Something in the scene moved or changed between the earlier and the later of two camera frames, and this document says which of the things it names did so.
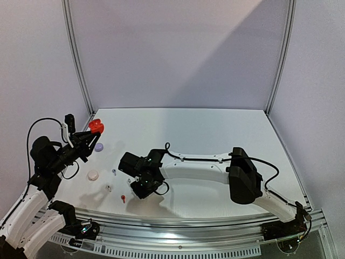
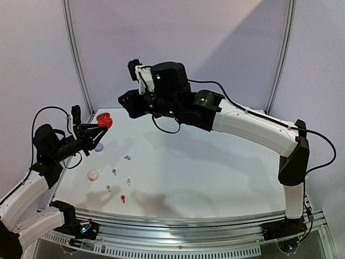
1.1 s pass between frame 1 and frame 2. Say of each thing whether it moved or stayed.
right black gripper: moved
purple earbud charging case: stayed
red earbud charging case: moved
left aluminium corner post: stayed
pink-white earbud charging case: stayed
